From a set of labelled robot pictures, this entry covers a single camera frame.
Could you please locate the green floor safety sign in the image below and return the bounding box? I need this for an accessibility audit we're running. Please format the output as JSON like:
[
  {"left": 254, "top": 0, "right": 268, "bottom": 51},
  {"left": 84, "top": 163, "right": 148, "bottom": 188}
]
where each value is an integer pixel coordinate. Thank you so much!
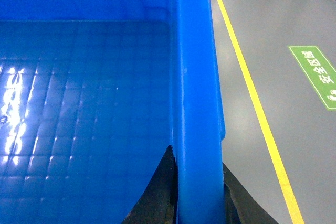
[{"left": 289, "top": 46, "right": 335, "bottom": 111}]

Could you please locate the large blue plastic crate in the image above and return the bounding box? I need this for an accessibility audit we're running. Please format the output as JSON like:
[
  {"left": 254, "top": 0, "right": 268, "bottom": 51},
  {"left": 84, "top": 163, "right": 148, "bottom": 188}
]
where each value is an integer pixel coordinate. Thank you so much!
[{"left": 1, "top": 0, "right": 225, "bottom": 223}]

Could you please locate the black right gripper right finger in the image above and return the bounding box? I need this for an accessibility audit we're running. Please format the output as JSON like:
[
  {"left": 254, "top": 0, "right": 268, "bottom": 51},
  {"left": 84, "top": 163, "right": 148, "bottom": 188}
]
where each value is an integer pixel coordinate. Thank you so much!
[{"left": 223, "top": 164, "right": 277, "bottom": 224}]

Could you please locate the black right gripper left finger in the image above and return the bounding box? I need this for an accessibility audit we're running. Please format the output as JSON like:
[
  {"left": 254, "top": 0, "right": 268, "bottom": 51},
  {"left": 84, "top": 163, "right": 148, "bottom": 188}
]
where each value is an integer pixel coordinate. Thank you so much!
[{"left": 123, "top": 145, "right": 178, "bottom": 223}]

